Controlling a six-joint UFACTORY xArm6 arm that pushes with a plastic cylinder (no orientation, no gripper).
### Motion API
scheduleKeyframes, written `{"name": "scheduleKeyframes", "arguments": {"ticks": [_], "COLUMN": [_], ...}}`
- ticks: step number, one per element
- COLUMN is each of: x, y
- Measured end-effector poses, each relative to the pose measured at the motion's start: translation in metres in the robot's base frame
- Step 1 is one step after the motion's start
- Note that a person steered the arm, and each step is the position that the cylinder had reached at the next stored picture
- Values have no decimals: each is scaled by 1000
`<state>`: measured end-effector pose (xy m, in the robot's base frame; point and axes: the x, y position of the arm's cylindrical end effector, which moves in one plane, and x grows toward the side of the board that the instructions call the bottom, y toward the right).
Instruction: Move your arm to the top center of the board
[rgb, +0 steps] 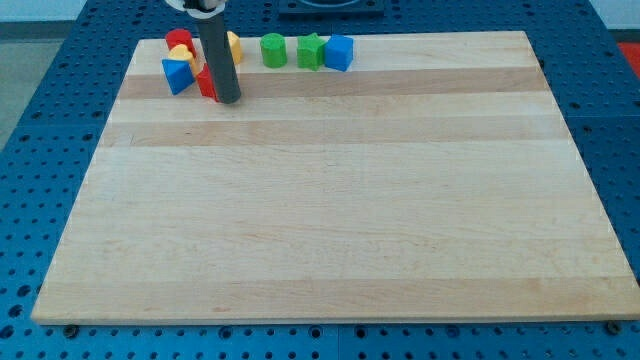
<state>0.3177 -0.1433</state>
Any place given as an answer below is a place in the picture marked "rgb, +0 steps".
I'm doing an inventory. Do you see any red cylinder block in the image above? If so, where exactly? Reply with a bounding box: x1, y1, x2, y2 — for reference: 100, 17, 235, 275
165, 28, 197, 57

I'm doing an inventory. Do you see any green star block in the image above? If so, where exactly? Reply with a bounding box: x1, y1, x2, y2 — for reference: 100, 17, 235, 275
296, 33, 326, 71

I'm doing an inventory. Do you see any yellow heart block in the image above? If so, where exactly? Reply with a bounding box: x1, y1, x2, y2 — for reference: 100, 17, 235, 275
168, 44, 199, 76

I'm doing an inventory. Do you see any green cylinder block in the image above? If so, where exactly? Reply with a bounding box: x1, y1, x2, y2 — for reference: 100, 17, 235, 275
260, 33, 288, 68

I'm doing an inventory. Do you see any blue triangle block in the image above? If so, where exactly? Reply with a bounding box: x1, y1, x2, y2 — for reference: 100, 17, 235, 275
162, 59, 195, 95

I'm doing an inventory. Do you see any blue cube block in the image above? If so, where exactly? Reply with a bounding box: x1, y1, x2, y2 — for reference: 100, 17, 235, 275
325, 34, 354, 72

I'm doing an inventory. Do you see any white arm flange ring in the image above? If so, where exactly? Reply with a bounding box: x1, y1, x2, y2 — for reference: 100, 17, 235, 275
164, 0, 229, 20

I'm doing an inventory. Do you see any yellow block behind tool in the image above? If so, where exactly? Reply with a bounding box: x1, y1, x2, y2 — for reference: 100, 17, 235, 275
227, 31, 243, 65

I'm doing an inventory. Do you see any wooden board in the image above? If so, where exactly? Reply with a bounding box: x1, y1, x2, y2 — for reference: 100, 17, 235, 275
32, 31, 639, 325

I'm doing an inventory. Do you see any red long block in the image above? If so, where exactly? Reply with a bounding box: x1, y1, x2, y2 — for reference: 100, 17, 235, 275
196, 63, 218, 102

